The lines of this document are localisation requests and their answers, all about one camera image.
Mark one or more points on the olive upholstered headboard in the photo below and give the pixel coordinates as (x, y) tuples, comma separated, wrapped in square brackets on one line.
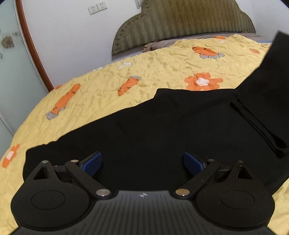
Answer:
[(160, 20)]

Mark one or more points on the white double wall socket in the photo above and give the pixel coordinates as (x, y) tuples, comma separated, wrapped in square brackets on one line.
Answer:
[(97, 7)]

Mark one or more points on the frosted glass wardrobe door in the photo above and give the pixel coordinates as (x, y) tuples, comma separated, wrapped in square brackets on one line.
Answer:
[(21, 88)]

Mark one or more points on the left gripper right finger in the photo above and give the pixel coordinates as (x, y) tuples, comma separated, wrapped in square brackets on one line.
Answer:
[(201, 170)]

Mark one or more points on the brown wooden door frame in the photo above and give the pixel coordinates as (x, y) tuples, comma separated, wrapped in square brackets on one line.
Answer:
[(31, 47)]

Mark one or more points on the yellow carrot print bedspread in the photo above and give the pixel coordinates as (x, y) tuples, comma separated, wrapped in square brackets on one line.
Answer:
[(190, 65)]

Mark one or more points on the black trousers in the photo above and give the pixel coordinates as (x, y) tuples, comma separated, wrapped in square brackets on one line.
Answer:
[(143, 146)]

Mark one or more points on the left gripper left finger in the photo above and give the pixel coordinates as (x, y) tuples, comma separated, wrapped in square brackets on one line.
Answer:
[(81, 174)]

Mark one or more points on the brown striped pillow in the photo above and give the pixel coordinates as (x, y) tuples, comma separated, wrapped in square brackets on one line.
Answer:
[(167, 43)]

